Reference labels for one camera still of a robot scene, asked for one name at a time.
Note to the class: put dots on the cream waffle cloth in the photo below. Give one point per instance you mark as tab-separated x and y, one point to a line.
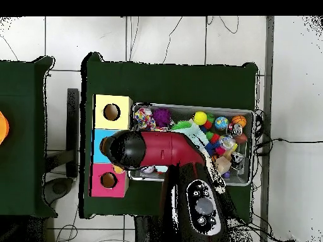
217	181

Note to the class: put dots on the dark green tablecloth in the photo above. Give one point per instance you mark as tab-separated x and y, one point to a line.
20	100
164	83

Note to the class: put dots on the yellow ball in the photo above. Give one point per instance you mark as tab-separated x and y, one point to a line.
199	118

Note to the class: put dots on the white baseball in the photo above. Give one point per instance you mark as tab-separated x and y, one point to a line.
148	169

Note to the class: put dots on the brown toy football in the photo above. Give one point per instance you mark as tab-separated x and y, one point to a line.
242	138

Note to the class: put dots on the black pedestal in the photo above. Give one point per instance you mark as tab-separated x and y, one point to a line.
146	229

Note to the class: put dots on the purple spiky ball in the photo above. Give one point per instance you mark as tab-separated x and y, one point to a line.
162	117

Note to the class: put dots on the colourful confetti print packet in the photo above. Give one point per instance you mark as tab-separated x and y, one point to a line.
143	118

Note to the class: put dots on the blue globe ball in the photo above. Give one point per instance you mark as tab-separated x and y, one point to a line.
221	123

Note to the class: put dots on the orange round object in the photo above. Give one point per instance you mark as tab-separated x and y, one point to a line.
3	128

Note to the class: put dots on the silver drink can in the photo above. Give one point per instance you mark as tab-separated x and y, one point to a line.
235	129

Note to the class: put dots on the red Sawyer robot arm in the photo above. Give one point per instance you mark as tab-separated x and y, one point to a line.
164	148

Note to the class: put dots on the orange brown rubber toy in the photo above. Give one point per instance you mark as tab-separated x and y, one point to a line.
118	170

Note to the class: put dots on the dark grey floor base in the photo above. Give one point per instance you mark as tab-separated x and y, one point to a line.
59	187

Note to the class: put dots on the shallow clear mesh bin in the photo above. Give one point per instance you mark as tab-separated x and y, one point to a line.
239	179

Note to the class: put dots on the wooden box with three holes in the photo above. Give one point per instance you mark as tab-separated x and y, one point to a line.
118	121

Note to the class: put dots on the orange toy basketball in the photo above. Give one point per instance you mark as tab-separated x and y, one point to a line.
239	120

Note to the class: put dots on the green spiky ball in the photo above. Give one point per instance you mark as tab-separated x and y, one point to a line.
181	125

